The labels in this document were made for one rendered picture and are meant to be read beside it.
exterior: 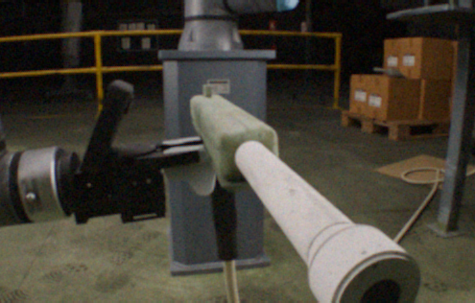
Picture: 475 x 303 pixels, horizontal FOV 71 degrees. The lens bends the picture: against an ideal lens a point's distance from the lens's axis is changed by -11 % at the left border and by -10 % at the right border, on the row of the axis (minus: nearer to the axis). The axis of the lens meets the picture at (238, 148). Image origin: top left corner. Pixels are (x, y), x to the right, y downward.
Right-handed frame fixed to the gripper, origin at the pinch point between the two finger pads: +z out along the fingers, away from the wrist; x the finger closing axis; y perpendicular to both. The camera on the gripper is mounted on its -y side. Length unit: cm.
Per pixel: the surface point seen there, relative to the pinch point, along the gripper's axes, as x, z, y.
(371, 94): -239, 172, 25
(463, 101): -53, 93, 8
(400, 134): -205, 178, 57
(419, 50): -223, 214, -11
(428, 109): -222, 222, 42
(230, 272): 0.0, -1.3, 18.4
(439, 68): -223, 237, 6
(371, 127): -237, 170, 54
